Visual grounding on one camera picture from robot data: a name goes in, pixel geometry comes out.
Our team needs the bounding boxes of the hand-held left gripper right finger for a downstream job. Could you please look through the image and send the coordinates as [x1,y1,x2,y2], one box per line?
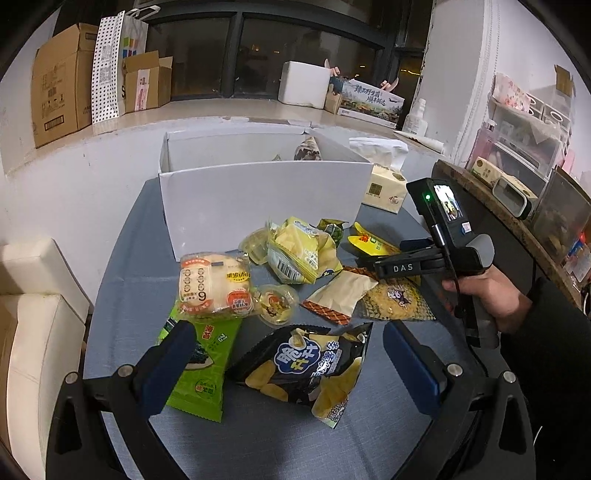
[382,320,539,480]

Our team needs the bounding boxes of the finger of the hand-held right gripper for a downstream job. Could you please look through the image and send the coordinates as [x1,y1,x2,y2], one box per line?
[355,253,384,273]
[399,237,437,256]

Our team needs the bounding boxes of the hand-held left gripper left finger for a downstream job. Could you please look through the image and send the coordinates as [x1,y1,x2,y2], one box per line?
[46,320,199,480]

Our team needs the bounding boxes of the yellow banana snack packet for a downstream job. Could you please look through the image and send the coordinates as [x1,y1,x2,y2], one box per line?
[347,222,402,259]

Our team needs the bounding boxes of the green seaweed snack packet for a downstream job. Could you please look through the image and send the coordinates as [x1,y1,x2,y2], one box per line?
[157,302,243,423]

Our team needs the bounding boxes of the white orange-trimmed snack packet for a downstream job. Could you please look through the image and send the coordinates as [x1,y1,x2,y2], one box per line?
[300,269,379,326]

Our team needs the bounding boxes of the small green candy packet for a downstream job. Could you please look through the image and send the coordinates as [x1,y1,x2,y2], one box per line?
[318,218,351,243]

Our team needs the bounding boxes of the yellow net-pattern snack packet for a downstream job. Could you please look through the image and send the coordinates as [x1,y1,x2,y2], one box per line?
[342,265,437,322]

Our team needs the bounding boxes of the yellow-green chip bag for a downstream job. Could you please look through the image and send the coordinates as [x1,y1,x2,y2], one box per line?
[267,217,340,285]

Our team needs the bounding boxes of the white bread packet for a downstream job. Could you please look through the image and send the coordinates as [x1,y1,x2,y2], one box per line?
[178,250,257,319]

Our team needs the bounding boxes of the clear jelly cup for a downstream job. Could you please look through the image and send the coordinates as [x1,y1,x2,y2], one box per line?
[253,284,301,324]
[239,226,273,266]

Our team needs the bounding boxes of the black potato chip bag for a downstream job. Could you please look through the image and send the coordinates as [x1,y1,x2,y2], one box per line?
[228,322,374,430]

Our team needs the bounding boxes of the white cardboard box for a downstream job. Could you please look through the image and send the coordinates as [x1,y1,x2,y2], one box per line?
[158,128,375,264]

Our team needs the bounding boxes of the person's right forearm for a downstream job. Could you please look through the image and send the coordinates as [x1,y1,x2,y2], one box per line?
[501,277,591,480]

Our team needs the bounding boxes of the person's right hand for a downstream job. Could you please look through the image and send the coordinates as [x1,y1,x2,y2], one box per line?
[441,265,533,334]

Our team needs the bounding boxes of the brown stone-top shelf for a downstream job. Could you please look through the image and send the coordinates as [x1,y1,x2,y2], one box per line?
[436,159,585,310]

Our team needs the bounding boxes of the small beige tissue pack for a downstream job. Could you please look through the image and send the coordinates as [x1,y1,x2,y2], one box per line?
[503,173,539,200]
[471,156,509,188]

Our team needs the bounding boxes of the beige tissue pack with tissue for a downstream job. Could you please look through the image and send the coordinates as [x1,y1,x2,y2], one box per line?
[348,136,409,214]

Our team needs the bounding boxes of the white and black device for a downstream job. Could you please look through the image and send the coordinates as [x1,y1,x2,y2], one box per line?
[492,176,534,220]

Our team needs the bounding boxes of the white flat packet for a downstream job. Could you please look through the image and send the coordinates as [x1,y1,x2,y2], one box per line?
[392,129,445,155]

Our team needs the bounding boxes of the pink flat case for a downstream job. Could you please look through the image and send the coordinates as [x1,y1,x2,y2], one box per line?
[475,117,497,162]

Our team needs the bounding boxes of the blue-grey tablecloth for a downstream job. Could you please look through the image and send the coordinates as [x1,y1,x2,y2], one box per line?
[83,178,490,480]

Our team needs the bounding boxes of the clear plastic drawer organizer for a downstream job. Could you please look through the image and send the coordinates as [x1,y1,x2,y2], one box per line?
[475,90,578,195]

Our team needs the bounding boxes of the white plastic bottle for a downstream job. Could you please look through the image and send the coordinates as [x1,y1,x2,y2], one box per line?
[403,98,428,136]

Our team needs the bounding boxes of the clear acrylic box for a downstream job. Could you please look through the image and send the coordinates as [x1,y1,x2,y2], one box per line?
[531,166,591,266]

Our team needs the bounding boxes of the pink floral pouch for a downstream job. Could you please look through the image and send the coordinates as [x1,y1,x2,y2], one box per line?
[492,74,532,114]

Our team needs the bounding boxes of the cream leather sofa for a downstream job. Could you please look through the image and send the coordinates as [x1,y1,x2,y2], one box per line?
[0,237,93,462]

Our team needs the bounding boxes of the landscape printed box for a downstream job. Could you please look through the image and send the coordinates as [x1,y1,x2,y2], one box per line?
[329,76,406,129]

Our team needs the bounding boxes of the brown cardboard piece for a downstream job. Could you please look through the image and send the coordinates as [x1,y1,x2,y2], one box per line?
[554,65,575,97]

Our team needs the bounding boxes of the white foam box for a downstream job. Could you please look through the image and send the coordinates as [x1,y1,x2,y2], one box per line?
[278,61,334,110]

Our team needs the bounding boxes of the small open cardboard box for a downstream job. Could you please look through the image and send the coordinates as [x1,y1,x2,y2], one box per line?
[122,51,174,114]

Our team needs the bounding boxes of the large brown cardboard box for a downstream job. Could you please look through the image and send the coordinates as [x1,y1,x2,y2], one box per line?
[31,23,100,149]

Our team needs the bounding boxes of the white dotted paper bag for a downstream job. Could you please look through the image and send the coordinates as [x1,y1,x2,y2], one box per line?
[91,11,126,125]

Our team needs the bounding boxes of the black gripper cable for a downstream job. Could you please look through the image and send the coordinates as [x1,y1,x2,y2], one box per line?
[431,203,465,317]

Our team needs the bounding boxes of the black window frame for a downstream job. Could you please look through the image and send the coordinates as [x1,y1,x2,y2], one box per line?
[53,0,435,100]

